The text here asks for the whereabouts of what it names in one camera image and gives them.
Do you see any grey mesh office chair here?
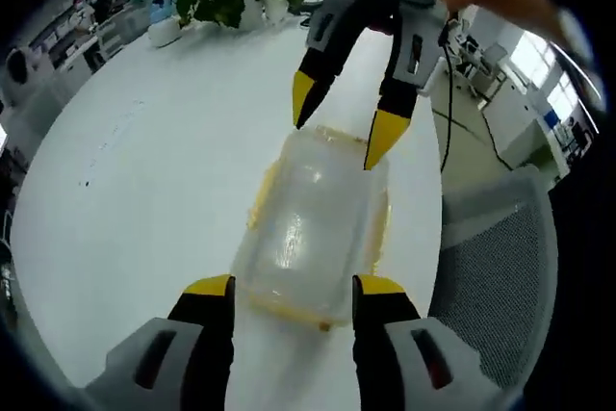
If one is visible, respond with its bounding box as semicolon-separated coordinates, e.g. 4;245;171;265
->
427;165;559;393

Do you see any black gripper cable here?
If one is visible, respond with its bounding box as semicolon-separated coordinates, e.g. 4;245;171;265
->
438;6;457;174

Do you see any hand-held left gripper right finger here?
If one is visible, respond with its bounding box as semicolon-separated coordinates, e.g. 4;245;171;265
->
350;273;524;411

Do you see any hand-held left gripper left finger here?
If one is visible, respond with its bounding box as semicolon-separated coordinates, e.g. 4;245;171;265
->
85;273;237;411

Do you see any clear plastic food container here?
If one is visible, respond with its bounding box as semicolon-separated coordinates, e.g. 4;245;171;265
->
230;124;392;333

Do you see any light blue watering can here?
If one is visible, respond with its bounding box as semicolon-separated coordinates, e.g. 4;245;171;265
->
146;0;183;49

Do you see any white office cabinet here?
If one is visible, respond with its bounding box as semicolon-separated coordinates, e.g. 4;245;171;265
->
45;6;150;80

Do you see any black floor cable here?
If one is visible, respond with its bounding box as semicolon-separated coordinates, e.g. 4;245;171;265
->
430;107;514;172

